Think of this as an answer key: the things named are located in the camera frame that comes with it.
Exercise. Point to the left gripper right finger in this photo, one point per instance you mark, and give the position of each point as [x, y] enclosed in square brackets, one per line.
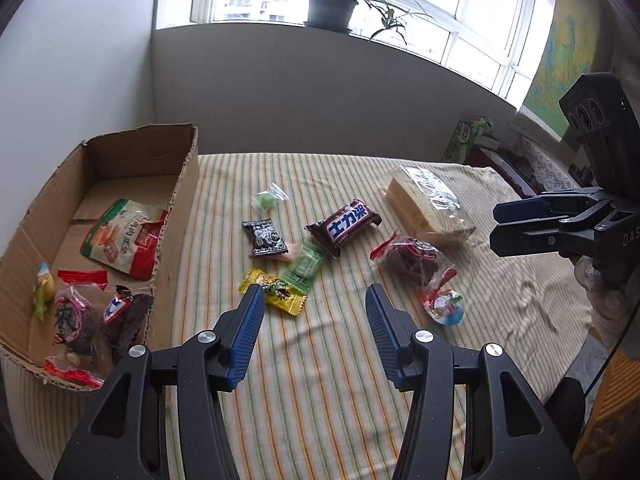
[422, 363]

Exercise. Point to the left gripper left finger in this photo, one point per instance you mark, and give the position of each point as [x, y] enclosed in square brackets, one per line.
[212, 362]

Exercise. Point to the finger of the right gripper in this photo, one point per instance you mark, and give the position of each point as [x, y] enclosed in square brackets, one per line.
[527, 237]
[521, 210]

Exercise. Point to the round colourful jelly cup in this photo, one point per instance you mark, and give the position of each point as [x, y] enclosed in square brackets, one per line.
[443, 304]

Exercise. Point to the black patterned candy packet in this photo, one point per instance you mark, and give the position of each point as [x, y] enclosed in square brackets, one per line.
[265, 239]

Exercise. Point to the Snickers chocolate bar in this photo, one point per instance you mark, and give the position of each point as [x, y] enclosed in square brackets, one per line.
[337, 229]

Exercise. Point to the right white gloved hand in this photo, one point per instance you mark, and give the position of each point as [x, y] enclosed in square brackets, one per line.
[612, 302]

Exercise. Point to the green carton box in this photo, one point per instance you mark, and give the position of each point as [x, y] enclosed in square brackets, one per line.
[463, 139]

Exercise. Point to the yellow candy packet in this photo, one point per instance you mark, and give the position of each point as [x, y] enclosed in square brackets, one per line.
[278, 294]

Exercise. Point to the red dried fruit bag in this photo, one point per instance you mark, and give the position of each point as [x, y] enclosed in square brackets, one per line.
[417, 261]

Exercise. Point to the dark chocolate bar in box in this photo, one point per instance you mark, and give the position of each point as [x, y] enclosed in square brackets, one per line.
[122, 320]

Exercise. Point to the clear-wrapped cracker pack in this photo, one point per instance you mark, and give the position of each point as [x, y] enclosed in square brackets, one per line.
[427, 208]

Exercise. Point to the green candy packet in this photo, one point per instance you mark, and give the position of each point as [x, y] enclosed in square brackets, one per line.
[303, 270]

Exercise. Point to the dried fruit bag in box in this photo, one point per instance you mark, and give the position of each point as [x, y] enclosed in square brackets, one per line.
[75, 356]

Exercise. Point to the green red snack bag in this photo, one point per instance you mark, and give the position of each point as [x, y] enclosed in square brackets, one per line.
[125, 238]

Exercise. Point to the brown cardboard box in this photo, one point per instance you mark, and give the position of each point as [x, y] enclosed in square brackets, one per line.
[92, 267]

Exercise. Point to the striped tablecloth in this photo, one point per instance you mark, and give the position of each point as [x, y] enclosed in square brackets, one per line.
[315, 403]

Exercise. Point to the clear green candy wrapper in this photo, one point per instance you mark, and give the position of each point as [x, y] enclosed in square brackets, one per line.
[269, 198]

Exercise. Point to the yellow green toy candy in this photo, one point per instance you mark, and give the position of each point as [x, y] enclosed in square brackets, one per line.
[44, 291]

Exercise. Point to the potted spider plant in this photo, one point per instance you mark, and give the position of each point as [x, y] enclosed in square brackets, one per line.
[335, 16]

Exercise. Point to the wall map poster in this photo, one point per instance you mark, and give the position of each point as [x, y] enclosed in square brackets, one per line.
[570, 51]

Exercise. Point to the white window frame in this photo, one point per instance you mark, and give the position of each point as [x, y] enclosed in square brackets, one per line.
[496, 43]

